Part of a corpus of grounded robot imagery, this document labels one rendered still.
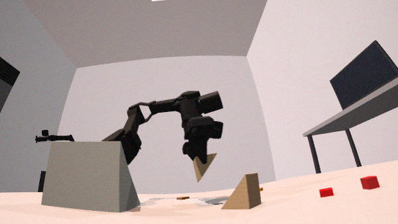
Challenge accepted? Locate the red block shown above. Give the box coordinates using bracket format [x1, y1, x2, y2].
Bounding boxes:
[319, 188, 334, 197]
[360, 176, 380, 190]

